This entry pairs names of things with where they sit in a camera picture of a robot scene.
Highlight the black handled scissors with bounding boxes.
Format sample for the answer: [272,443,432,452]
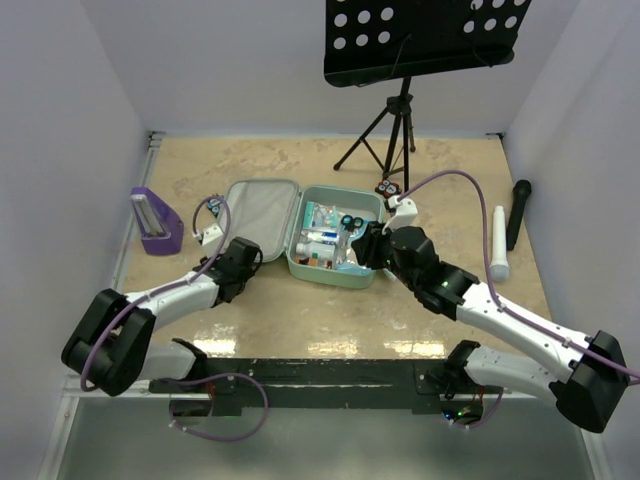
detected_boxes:
[339,214,365,239]

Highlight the white plastic bottle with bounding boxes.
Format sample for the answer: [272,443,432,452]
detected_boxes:
[295,242,335,260]

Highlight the mint green medicine case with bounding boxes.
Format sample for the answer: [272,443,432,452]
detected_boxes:
[225,178,383,289]

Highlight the teal packet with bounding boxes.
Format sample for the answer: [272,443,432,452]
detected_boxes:
[302,201,339,230]

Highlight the amber medicine bottle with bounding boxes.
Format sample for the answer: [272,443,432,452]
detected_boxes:
[294,255,333,270]

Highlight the white bandage roll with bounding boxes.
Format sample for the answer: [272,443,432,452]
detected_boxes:
[304,230,339,245]

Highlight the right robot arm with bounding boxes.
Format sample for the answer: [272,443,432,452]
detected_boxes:
[352,222,631,433]

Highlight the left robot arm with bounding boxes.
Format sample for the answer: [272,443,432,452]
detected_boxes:
[61,237,263,397]

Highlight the red owl toy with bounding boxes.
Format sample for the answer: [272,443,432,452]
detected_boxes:
[374,179,402,199]

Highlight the blue owl toy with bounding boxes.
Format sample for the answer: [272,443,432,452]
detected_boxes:
[206,196,224,218]

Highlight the purple metronome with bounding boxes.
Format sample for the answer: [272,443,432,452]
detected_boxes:
[130,187,184,256]

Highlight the white microphone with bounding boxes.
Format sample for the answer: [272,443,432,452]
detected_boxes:
[489,205,510,283]

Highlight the black microphone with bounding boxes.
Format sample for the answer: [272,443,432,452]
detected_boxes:
[506,179,532,251]

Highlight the black music stand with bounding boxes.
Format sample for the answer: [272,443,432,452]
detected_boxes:
[323,0,536,196]

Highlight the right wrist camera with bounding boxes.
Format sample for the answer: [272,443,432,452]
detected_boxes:
[383,195,418,231]

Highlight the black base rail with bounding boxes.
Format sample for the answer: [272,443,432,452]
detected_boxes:
[148,357,504,417]

